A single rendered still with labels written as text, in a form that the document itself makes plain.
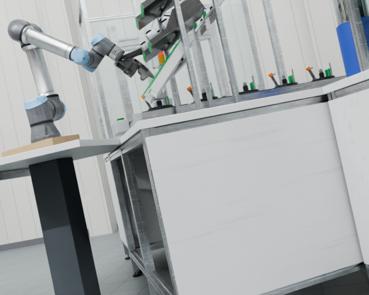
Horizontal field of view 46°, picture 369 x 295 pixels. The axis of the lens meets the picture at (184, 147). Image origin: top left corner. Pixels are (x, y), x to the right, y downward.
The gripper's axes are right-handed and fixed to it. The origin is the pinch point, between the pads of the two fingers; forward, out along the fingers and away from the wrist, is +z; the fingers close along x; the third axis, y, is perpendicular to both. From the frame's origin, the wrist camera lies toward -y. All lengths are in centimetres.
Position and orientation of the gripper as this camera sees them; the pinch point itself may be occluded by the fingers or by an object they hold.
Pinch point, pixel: (153, 75)
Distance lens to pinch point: 231.8
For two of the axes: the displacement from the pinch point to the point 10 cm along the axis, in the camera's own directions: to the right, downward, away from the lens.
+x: 2.5, -0.7, -9.7
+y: -5.4, 8.2, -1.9
